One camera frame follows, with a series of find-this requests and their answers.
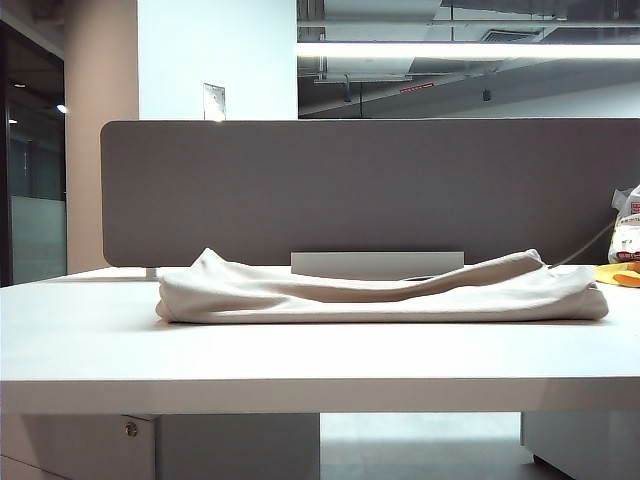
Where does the beige T-shirt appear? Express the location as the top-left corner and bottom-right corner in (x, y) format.
(154, 247), (610, 326)

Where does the grey fabric desk divider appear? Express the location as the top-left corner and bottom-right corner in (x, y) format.
(99, 118), (640, 269)

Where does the long ceiling light strip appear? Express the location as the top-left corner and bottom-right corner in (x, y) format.
(296, 41), (640, 61)

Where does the dark glass door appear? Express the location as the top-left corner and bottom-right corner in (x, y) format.
(0, 22), (69, 289)

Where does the yellow cloth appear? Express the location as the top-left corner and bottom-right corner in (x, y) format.
(592, 260), (640, 290)

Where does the printed plastic snack bag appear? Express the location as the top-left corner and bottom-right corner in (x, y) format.
(607, 183), (640, 265)

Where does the white side cabinet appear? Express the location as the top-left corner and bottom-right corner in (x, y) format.
(519, 410), (640, 480)

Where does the grey metal cable tray flap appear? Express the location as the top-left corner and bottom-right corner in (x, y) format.
(290, 251), (466, 283)

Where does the silver wall plate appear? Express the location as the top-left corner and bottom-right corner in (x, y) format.
(203, 82), (227, 122)

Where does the grey cable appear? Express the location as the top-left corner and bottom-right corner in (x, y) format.
(547, 219), (616, 272)

